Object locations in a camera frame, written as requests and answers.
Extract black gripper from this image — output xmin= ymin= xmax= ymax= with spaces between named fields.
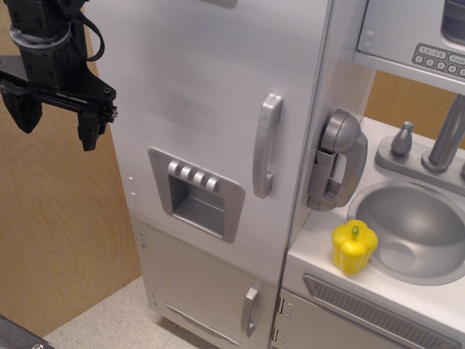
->
xmin=1 ymin=53 xmax=118 ymax=151

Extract silver fridge door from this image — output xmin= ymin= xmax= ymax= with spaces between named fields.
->
xmin=84 ymin=1 xmax=331 ymax=284

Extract silver fridge door handle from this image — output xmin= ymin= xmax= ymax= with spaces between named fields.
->
xmin=252 ymin=94 xmax=283 ymax=198

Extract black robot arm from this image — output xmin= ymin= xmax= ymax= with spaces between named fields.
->
xmin=1 ymin=1 xmax=117 ymax=151

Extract silver ice dispenser panel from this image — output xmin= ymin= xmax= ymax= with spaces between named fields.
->
xmin=148 ymin=148 xmax=246 ymax=244

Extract silver lower freezer door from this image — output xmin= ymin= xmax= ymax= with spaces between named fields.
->
xmin=132 ymin=219 xmax=278 ymax=348

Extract black object bottom corner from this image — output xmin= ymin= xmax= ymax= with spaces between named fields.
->
xmin=1 ymin=316 xmax=55 ymax=349

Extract grey toy telephone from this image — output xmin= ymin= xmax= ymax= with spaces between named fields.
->
xmin=307 ymin=109 xmax=368 ymax=212

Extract yellow toy bell pepper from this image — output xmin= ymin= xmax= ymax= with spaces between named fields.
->
xmin=331 ymin=219 xmax=379 ymax=275

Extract white oven door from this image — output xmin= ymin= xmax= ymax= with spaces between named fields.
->
xmin=272 ymin=273 xmax=464 ymax=348

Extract white toy kitchen cabinet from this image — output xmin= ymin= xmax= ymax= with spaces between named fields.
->
xmin=280 ymin=1 xmax=464 ymax=333

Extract silver toy microwave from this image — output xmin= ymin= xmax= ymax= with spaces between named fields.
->
xmin=354 ymin=0 xmax=464 ymax=95

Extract silver round sink basin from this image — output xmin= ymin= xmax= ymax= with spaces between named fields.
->
xmin=347 ymin=181 xmax=464 ymax=286

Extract silver toy faucet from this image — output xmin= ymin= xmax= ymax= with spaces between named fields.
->
xmin=375 ymin=95 xmax=464 ymax=192

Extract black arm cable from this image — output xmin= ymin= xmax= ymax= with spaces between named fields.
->
xmin=78 ymin=10 xmax=106 ymax=63

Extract silver freezer door handle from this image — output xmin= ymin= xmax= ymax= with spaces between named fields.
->
xmin=242 ymin=286 xmax=259 ymax=338

